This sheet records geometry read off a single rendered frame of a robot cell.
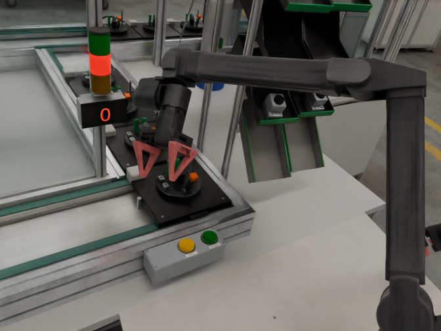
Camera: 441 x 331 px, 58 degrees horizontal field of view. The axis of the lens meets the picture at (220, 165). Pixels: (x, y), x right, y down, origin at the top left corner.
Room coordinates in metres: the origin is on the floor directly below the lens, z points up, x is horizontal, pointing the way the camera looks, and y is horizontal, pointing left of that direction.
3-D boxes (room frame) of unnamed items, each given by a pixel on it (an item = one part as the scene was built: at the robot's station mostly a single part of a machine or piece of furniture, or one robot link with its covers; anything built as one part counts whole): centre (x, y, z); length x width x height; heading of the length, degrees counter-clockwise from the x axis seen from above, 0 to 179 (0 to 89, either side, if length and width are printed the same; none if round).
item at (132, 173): (0.94, 0.25, 0.97); 0.05 x 0.05 x 0.04; 38
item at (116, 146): (1.13, 0.27, 1.01); 0.24 x 0.24 x 0.13; 38
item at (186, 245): (0.70, 0.05, 0.96); 0.04 x 0.04 x 0.02
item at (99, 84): (0.90, 0.34, 1.28); 0.05 x 0.05 x 0.05
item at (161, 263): (0.70, 0.05, 0.93); 0.21 x 0.07 x 0.06; 128
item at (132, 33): (2.15, 0.72, 1.01); 0.24 x 0.24 x 0.13; 38
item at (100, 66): (0.90, 0.34, 1.33); 0.05 x 0.05 x 0.05
